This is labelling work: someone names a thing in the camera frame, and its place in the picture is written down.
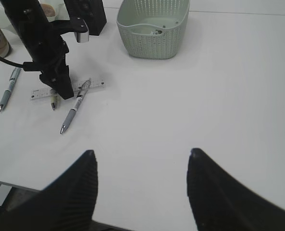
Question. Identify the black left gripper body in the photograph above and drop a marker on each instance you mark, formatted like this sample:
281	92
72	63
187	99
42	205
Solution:
46	48

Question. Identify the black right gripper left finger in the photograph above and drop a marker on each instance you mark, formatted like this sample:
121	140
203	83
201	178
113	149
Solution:
67	204

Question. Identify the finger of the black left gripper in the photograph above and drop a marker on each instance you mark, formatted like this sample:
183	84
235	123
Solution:
59	80

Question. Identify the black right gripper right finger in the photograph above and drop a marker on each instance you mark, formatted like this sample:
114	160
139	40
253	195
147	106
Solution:
221	203

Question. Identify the clear plastic ruler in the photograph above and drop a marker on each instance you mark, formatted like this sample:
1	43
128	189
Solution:
77	86

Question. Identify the sugared bread roll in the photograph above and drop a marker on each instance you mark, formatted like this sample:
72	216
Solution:
48	10

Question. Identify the large paper ball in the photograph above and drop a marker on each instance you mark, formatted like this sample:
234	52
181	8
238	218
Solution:
156	32

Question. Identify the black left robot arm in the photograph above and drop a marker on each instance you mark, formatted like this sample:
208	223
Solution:
14	10

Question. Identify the yellow clip pen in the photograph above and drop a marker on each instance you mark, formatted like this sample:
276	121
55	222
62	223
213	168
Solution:
53	99

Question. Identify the black clip pen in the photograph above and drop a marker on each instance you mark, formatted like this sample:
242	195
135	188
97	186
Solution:
71	114

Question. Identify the blue clip pen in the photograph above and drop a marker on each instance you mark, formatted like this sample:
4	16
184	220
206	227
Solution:
7	93

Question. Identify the black mesh pen holder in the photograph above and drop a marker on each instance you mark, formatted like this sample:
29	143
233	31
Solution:
91	11

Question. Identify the green wavy glass plate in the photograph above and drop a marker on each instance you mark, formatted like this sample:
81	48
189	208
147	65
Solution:
58	5

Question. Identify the green plastic basket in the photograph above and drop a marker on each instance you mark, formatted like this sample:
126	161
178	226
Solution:
137	18

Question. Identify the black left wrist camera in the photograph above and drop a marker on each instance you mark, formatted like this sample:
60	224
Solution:
75	24

